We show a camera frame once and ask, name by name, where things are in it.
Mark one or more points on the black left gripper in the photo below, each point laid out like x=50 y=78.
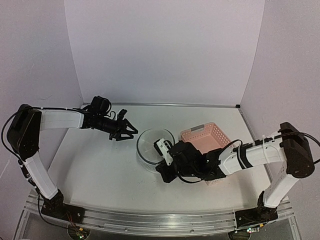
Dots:
x=118 y=136

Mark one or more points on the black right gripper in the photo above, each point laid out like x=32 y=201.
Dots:
x=163 y=168

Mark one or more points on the pink perforated plastic basket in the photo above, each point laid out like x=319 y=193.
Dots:
x=207 y=137

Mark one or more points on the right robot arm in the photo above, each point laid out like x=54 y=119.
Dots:
x=287 y=146

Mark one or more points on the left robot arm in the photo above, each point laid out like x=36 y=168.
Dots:
x=20 y=134

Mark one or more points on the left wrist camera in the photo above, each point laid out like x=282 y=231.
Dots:
x=121 y=114

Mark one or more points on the aluminium front rail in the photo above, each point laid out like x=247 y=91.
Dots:
x=165 y=224

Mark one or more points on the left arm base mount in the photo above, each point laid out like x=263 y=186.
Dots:
x=57 y=209

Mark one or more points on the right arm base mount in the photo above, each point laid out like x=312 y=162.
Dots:
x=255 y=216

